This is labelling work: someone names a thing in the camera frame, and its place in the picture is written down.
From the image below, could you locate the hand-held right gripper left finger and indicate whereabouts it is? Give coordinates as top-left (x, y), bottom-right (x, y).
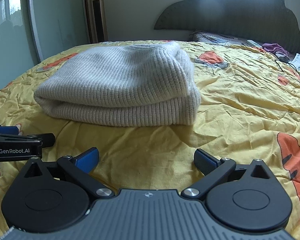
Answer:
top-left (22, 147), bottom-right (116, 202)

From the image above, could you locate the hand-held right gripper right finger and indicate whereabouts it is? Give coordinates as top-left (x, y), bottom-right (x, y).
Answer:
top-left (181, 148), bottom-right (276, 202)

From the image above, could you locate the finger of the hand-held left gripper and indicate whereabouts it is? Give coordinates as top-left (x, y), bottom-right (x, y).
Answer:
top-left (0, 133), bottom-right (56, 148)
top-left (0, 125), bottom-right (22, 137)

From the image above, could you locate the white knit sweater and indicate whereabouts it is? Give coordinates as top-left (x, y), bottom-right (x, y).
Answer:
top-left (34, 41), bottom-right (202, 127)

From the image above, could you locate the yellow printed quilt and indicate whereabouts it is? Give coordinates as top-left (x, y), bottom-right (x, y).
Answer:
top-left (0, 39), bottom-right (300, 240)

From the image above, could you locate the patterned pillow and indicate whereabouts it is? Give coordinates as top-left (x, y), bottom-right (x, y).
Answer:
top-left (192, 31), bottom-right (265, 48)

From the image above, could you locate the frosted glass sliding door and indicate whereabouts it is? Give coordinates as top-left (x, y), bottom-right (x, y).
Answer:
top-left (0, 0), bottom-right (90, 98)

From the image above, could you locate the small grey object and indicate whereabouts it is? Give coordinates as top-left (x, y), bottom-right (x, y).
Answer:
top-left (276, 52), bottom-right (291, 63)

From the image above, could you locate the purple cloth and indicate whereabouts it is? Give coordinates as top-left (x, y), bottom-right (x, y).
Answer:
top-left (261, 43), bottom-right (289, 57)

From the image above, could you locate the gold tower air conditioner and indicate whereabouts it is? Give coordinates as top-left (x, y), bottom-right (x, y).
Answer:
top-left (88, 0), bottom-right (108, 43)

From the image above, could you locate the grey scalloped headboard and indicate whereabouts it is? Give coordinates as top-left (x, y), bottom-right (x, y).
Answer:
top-left (154, 0), bottom-right (300, 58)

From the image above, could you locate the black cable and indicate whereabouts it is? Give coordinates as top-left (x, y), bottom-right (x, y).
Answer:
top-left (275, 55), bottom-right (300, 83)

